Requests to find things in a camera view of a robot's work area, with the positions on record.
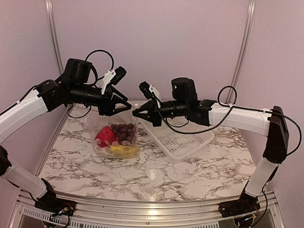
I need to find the fake red pepper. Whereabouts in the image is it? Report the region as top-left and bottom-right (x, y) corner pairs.
(95, 126), (117, 148)

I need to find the left aluminium frame post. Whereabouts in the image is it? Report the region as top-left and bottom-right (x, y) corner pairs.
(45, 0), (64, 75)

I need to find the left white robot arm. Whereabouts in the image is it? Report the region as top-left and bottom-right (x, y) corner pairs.
(0, 80), (132, 211)

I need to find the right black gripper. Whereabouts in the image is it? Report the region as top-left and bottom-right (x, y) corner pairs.
(132, 97), (188, 127)

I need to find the fake purple grapes bunch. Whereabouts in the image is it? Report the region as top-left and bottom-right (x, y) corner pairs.
(110, 123), (137, 145)

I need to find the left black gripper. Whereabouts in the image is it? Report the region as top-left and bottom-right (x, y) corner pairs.
(69, 82), (131, 115)

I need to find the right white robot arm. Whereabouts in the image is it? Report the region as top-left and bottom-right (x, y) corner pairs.
(133, 98), (289, 218)

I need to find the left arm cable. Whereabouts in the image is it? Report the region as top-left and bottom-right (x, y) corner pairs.
(84, 49), (114, 86)

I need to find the aluminium frame post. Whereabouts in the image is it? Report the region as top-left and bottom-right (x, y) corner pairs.
(45, 0), (64, 75)
(230, 0), (256, 88)

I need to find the clear zip top bag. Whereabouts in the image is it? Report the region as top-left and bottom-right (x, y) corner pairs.
(85, 109), (139, 159)

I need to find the white plastic basket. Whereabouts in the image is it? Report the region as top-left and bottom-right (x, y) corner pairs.
(140, 120), (214, 161)

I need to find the front aluminium frame rail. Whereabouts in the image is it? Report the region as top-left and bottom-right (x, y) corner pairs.
(7, 187), (285, 228)

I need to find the right aluminium frame post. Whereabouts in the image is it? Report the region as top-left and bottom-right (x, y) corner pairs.
(230, 0), (256, 88)

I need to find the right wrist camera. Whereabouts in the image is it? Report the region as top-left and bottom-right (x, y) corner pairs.
(139, 81), (161, 100)

